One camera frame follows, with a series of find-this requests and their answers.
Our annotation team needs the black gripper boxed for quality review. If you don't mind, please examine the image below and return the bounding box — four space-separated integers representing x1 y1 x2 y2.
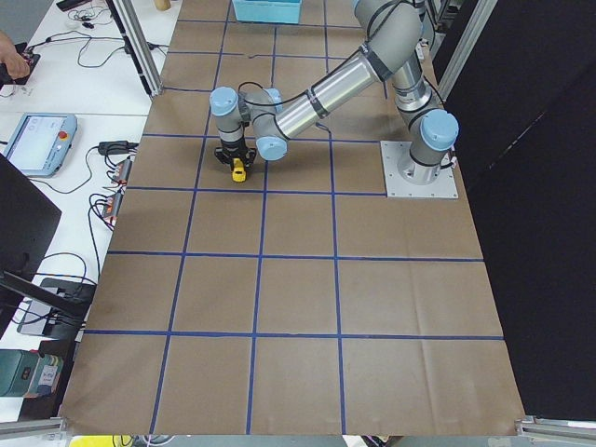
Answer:
214 141 256 167

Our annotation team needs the yellow beetle toy car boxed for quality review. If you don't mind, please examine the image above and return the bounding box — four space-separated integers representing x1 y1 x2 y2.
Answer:
231 158 247 183

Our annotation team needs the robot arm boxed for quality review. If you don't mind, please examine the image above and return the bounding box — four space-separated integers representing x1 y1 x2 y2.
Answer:
210 1 459 185

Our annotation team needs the person hand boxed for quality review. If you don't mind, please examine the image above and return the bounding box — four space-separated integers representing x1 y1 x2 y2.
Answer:
0 31 30 79

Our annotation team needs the orange grey adapter box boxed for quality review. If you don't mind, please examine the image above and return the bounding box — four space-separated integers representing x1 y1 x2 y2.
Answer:
108 158 133 185

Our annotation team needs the black power brick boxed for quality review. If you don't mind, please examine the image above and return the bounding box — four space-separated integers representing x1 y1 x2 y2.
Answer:
98 141 129 156

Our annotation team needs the light blue plastic bin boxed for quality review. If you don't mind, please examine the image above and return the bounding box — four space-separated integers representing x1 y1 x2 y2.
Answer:
232 0 303 24

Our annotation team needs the wooden cylinder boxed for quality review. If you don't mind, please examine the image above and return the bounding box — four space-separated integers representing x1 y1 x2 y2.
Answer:
154 0 171 11

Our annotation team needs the teach pendant tablet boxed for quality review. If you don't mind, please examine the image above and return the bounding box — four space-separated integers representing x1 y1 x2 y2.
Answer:
3 112 78 178

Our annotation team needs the black monitor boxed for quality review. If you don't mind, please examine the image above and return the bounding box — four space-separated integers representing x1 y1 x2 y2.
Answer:
1 157 95 340

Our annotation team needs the green device box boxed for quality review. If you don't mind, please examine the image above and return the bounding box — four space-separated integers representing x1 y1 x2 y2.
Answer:
1 349 64 399

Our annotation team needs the aluminium frame post left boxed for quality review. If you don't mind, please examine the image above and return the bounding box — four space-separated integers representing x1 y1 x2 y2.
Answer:
106 0 163 98

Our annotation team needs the aluminium frame post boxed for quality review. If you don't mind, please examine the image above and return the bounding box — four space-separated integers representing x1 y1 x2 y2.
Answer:
106 0 163 98
438 0 498 101

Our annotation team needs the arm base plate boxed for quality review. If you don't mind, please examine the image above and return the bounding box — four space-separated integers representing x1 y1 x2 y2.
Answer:
380 141 459 200

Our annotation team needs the aluminium frame post right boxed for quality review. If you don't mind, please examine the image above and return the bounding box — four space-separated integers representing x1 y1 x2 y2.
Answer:
438 0 498 101

